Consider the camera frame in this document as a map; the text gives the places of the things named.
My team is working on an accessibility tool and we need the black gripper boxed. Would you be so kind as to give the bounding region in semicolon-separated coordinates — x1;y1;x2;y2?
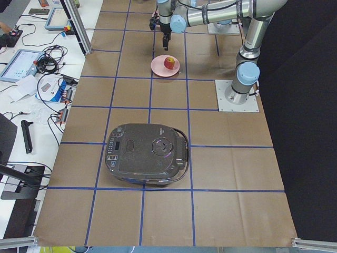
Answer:
160;23;172;51

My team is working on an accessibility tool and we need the red yellow apple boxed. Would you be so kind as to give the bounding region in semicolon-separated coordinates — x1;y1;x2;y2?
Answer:
164;56;175;70

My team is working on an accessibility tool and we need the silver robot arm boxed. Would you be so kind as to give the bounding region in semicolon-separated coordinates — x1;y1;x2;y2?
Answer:
149;0;286;105

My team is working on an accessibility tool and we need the pink plate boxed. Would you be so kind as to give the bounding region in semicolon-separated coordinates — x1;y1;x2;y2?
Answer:
151;55;180;77

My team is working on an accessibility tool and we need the far teach pendant tablet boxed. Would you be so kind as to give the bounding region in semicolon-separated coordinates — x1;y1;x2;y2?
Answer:
45;7;70;31

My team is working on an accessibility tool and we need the teach pendant tablet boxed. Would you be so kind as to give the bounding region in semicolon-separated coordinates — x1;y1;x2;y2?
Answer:
1;49;43;83
45;7;70;31

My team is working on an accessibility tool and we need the black rice cooker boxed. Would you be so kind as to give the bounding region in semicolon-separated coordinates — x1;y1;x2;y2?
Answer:
105;123;191;186

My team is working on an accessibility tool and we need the blue white box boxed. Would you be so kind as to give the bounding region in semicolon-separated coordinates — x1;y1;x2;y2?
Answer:
35;74;67;102

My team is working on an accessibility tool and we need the near teach pendant tablet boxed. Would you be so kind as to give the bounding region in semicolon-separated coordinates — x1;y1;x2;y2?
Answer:
1;49;43;83

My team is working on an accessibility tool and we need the black bar tool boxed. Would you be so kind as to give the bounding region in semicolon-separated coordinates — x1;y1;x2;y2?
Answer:
21;120;33;154

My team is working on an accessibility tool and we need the black monitor stand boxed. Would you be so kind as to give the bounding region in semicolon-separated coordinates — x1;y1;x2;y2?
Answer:
1;115;45;200

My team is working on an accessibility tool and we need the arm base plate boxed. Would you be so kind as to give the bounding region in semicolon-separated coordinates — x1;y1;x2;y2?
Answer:
207;23;240;35
215;80;260;113

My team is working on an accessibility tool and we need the aluminium frame post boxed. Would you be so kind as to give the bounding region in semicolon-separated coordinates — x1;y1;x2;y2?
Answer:
60;0;92;55

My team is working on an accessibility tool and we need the black cable bundle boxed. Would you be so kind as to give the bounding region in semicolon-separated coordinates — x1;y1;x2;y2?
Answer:
35;45;66;74

